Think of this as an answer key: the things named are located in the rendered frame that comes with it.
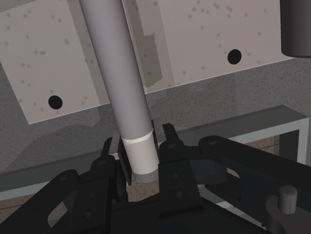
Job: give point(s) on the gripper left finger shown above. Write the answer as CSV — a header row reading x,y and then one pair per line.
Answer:
x,y
94,194

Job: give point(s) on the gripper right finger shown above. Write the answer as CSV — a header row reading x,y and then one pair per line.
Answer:
x,y
177,184

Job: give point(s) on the grey round bar white band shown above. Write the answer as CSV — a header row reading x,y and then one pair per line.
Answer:
x,y
116,73

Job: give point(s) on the grey short pin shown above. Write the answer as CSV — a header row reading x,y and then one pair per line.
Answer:
x,y
288,198

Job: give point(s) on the beige speckled plate with holes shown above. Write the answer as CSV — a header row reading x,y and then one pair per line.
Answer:
x,y
206,36

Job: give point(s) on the dark grey cylinder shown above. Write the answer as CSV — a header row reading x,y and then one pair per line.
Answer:
x,y
296,26

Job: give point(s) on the dark grey lug bracket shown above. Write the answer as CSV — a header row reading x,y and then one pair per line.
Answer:
x,y
274,216

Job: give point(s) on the grey metal bench frame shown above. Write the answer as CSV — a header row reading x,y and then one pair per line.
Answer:
x,y
301,143

